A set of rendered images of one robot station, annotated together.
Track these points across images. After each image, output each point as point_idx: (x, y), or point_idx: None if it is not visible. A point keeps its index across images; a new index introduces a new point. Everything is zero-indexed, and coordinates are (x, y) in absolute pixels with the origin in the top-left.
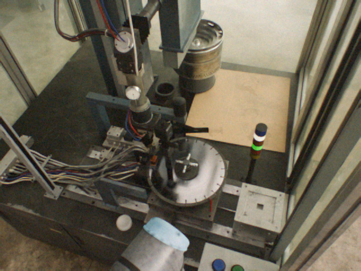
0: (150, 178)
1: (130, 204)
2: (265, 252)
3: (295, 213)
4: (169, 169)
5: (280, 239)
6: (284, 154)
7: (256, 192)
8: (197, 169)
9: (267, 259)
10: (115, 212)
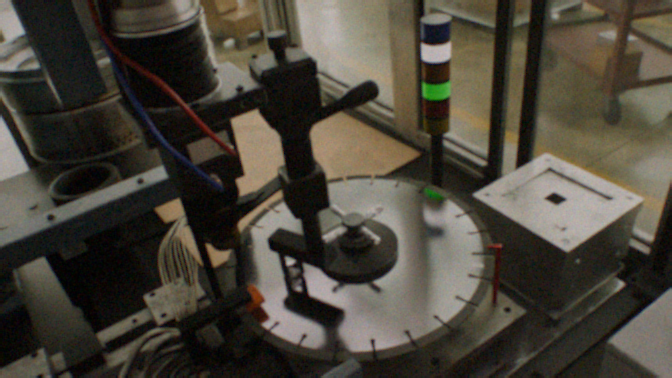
0: (306, 344)
1: None
2: (638, 286)
3: None
4: (322, 285)
5: None
6: (425, 157)
7: (516, 187)
8: (382, 226)
9: (659, 293)
10: None
